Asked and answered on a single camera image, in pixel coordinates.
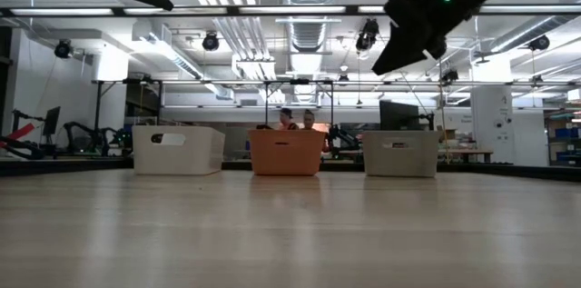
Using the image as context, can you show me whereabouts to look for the black background rig frame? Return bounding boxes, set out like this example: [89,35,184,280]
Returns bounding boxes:
[90,77,337,158]

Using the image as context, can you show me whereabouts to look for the black background robot arms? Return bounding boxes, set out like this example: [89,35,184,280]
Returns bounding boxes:
[58,120,133,158]

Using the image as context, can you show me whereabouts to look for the thin hanging cable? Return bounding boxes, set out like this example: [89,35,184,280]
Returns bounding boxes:
[436,58,450,165]

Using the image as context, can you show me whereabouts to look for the black monitor on stand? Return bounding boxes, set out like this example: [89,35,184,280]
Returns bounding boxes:
[42,105,62,144]

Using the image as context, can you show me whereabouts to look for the silver ventilation duct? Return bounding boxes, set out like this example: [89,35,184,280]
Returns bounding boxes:
[279,0,342,53]

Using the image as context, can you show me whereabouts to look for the red background object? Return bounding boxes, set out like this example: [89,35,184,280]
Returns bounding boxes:
[0,123,36,148]

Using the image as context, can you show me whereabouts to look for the black overhead light bar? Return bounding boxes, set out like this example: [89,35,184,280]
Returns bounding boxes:
[0,4,581,19]

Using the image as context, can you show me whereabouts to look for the black ceiling spotlight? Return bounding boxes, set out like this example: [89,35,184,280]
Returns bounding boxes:
[439,67,459,87]
[528,34,551,52]
[202,31,221,52]
[355,18,380,53]
[54,39,74,60]

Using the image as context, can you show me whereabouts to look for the black aluminium table frame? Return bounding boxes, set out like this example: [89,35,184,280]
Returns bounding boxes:
[0,154,581,184]

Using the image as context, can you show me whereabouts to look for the grey plastic bin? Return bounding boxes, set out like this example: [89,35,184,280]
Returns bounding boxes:
[361,130,440,178]

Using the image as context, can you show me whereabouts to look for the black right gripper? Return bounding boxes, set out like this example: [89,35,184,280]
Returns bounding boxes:
[371,0,482,75]

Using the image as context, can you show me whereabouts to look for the person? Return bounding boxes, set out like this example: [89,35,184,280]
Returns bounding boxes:
[302,109,318,131]
[277,106,299,132]

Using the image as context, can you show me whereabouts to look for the orange plastic bin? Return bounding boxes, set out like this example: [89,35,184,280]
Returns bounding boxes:
[247,129,327,177]

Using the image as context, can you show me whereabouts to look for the shelf with blue bins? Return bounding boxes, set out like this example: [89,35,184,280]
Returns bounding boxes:
[543,108,581,167]

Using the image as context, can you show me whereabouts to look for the white plastic bin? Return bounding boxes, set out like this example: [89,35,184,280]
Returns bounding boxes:
[132,124,226,176]

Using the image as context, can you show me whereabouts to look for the black monitor on arm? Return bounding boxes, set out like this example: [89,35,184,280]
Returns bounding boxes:
[379,100,436,132]

